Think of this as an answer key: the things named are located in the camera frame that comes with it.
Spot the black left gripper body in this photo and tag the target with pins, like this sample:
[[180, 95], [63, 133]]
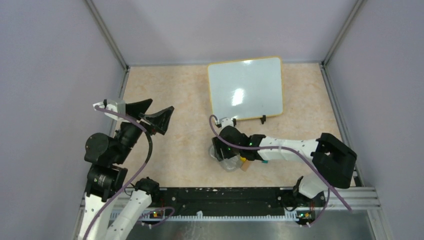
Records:
[[128, 134]]

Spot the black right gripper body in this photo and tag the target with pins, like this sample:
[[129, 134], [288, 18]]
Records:
[[227, 152]]

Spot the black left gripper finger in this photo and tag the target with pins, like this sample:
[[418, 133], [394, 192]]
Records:
[[158, 123], [135, 109]]

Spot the grey round eraser sponge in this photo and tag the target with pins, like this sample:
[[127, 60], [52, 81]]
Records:
[[230, 165]]

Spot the yellow framed whiteboard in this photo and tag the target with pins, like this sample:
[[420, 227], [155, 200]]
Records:
[[246, 89]]

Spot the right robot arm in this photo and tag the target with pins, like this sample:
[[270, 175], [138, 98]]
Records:
[[332, 162]]

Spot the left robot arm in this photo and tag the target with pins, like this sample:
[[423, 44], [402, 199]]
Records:
[[109, 179]]

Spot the natural long wooden block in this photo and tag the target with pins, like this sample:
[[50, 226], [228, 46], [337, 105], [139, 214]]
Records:
[[245, 166]]

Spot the black right stand foot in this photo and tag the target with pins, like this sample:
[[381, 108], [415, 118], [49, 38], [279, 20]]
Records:
[[263, 119]]

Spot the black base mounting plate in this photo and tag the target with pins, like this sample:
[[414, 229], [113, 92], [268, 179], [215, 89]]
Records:
[[235, 201]]

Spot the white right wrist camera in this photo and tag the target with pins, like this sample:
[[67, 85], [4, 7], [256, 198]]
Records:
[[224, 122]]

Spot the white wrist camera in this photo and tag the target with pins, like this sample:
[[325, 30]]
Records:
[[112, 108], [224, 122]]

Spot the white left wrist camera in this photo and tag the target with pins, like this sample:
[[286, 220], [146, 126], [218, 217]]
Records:
[[112, 108]]

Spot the aluminium front frame rail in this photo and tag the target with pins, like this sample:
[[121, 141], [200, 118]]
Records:
[[355, 199]]

